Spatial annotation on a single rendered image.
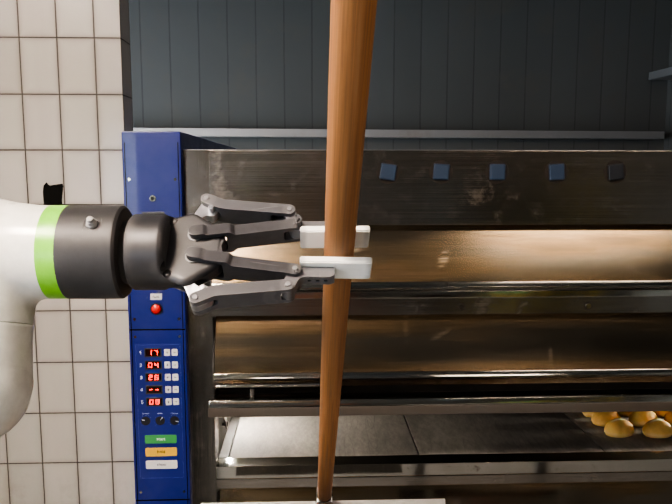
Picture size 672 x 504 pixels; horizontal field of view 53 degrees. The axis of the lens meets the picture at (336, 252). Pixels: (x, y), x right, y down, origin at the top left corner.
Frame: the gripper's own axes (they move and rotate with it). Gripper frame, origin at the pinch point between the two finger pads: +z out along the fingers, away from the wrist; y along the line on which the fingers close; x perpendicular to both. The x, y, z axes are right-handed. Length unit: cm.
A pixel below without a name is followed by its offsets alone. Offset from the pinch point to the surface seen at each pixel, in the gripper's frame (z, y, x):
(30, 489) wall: -84, -17, -148
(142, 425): -50, -30, -132
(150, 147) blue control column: -46, -89, -80
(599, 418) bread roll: 96, -42, -161
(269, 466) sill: -14, -22, -144
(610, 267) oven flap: 84, -66, -104
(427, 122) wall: 94, -355, -332
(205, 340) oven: -32, -50, -118
